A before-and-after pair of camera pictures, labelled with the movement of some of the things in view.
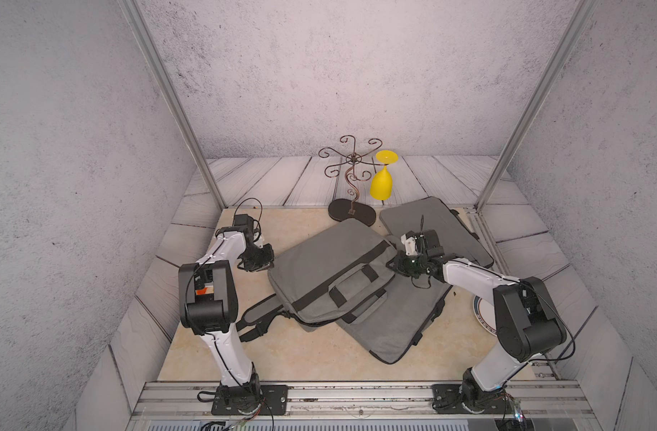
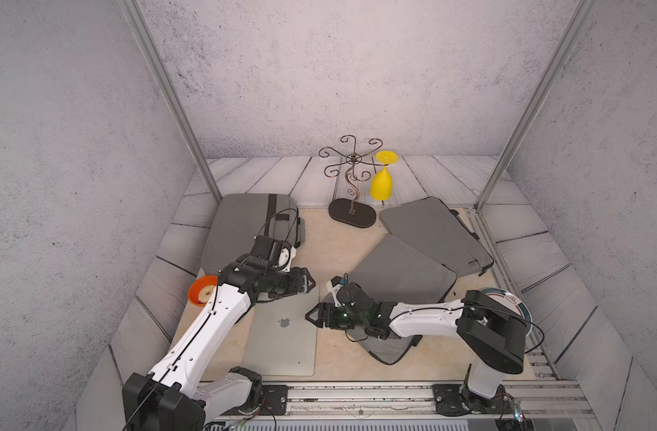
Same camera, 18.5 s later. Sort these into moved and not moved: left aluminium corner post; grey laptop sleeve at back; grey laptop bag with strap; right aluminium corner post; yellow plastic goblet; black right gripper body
Moved: black right gripper body; grey laptop bag with strap
Not moved: yellow plastic goblet; right aluminium corner post; grey laptop sleeve at back; left aluminium corner post
